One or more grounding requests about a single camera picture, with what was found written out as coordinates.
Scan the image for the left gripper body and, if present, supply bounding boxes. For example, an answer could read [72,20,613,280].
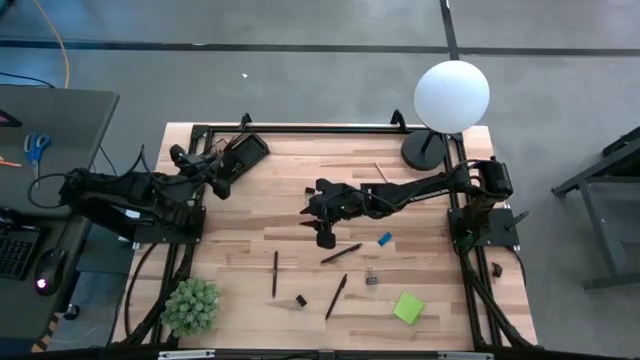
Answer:
[168,142,235,202]

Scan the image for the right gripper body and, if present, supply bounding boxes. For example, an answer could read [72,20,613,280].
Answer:
[305,177,374,250]

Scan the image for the green sticky note pad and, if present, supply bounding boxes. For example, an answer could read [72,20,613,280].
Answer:
[392,291,427,327]

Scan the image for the black mesh desk organizer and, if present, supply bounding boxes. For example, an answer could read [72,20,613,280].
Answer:
[206,130,272,190]

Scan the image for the green artificial potted plant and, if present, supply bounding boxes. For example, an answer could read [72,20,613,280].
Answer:
[159,277,222,338]

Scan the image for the grey side desk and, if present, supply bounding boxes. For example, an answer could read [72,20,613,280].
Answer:
[0,84,121,218]

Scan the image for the white globe lamp black base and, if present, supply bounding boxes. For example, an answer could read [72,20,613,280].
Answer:
[400,59,491,172]

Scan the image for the black computer mouse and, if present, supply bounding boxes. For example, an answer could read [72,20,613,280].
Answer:
[32,247,68,297]

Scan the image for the black keyboard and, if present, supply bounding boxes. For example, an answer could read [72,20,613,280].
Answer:
[0,227,41,281]

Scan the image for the dark tablet screen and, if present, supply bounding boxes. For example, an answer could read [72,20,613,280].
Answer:
[0,107,24,129]

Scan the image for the black keyboard desk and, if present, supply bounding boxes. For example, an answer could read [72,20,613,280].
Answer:
[0,214,94,342]

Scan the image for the black metal table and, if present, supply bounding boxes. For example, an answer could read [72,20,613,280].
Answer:
[551,125,640,291]

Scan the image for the black aluminium table frame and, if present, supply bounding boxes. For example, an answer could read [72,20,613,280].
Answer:
[119,108,539,351]

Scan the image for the black cable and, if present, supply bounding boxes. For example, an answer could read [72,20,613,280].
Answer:
[123,243,157,337]

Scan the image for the orange cable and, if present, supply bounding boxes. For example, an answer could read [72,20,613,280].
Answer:
[32,0,72,90]

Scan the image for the blue handled scissors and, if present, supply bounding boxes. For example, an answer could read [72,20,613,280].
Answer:
[23,131,52,189]

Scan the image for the black clamp handle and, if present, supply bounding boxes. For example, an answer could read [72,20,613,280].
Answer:
[503,210,530,232]

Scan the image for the silver metal bracket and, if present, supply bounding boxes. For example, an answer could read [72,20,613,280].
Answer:
[157,349,217,360]
[438,351,495,360]

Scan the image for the dark blue floor cable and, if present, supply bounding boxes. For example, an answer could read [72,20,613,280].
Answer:
[0,71,56,90]

